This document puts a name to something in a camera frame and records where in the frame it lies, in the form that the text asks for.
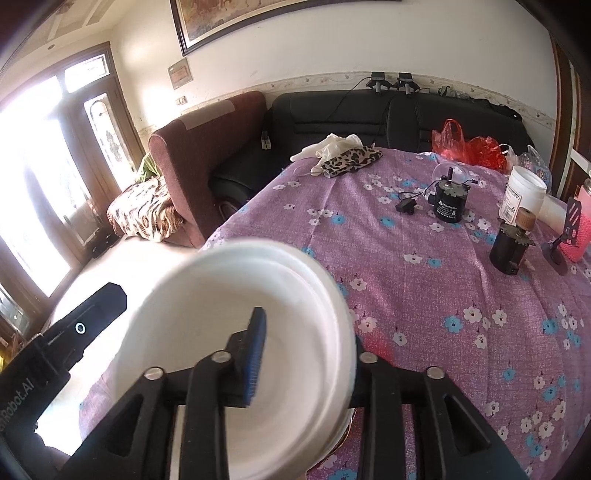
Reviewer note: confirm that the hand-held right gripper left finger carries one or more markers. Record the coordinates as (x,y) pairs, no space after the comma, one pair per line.
(256,350)

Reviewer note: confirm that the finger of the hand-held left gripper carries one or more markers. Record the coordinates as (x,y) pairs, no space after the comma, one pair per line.
(87,318)

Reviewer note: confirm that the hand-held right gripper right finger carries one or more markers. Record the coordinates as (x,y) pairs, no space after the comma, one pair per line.
(369,374)

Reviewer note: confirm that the purple floral tablecloth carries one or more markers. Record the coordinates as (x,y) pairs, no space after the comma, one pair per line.
(438,323)

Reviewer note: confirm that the patterned blanket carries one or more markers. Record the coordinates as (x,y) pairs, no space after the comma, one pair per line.
(138,212)

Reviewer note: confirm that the green cloth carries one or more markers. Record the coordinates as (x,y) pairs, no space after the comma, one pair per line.
(147,168)

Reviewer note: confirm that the black power plug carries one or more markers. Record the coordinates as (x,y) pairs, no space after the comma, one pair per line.
(406,206)

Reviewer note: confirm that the dark bottle with cork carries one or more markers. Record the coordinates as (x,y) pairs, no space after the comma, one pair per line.
(508,249)

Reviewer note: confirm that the wooden glass door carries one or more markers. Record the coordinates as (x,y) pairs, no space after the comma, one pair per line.
(115,134)

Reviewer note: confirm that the black motor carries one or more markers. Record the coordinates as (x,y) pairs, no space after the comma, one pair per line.
(448,203)

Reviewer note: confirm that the maroon armchair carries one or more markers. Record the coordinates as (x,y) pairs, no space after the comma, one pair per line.
(198,161)

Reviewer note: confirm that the leopard print cloth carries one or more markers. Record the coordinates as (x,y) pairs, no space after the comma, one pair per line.
(351,161)

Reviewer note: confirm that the clear plastic dome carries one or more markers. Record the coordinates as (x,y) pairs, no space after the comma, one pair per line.
(443,170)

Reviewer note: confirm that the white glove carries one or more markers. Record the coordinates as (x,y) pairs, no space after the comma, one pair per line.
(328,143)

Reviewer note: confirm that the white plastic jar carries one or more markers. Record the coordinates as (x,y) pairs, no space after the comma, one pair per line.
(524,194)

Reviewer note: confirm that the black leather sofa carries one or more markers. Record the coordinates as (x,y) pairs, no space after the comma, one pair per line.
(323,115)

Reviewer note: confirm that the red plastic bag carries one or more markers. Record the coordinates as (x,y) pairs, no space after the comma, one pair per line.
(480,152)

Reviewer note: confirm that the black phone stand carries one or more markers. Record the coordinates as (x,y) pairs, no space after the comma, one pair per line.
(575,217)

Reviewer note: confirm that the pink bottle with knit sleeve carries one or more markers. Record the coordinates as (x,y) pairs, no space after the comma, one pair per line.
(581,217)

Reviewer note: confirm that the clear plastic bag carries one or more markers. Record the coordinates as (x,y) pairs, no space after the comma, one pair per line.
(531,161)

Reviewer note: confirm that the framed picture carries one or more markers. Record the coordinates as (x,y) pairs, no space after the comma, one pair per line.
(254,18)

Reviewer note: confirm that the wall plaque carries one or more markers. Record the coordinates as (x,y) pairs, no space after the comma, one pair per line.
(179,74)

